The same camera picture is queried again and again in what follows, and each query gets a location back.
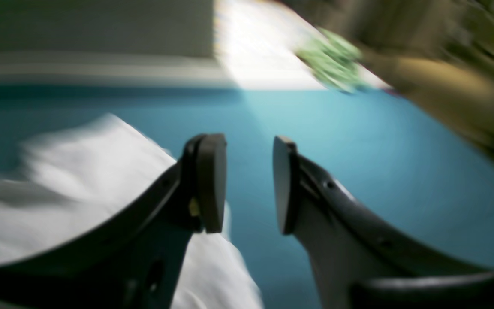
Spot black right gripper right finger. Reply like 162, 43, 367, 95
273, 136, 494, 309

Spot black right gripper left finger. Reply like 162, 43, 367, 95
0, 133, 227, 309

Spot white T-shirt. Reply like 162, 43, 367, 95
0, 114, 263, 309

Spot teal table cloth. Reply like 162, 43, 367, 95
0, 86, 494, 309

